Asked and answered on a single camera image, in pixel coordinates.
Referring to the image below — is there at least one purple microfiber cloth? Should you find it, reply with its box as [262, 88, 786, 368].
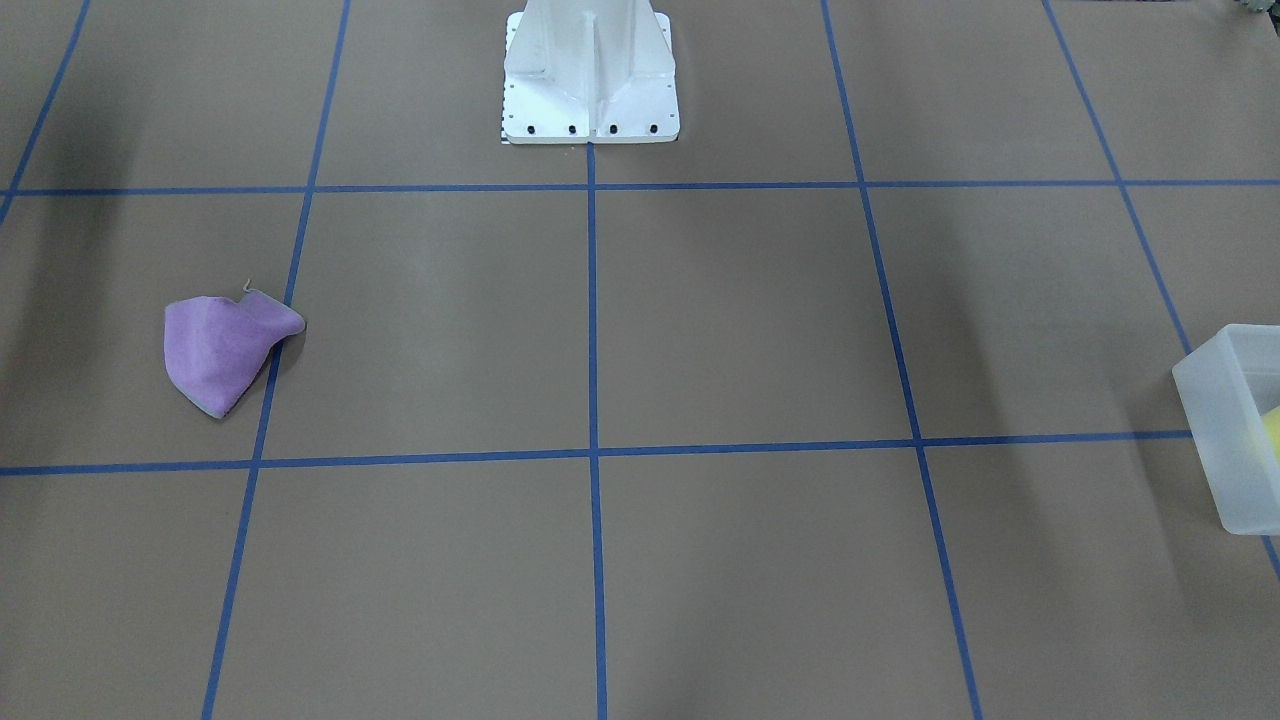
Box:
[163, 282, 306, 420]

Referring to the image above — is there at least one clear plastic bin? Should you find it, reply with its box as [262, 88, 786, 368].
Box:
[1172, 324, 1279, 536]

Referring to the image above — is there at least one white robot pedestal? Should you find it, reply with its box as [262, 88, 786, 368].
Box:
[500, 1, 681, 145]

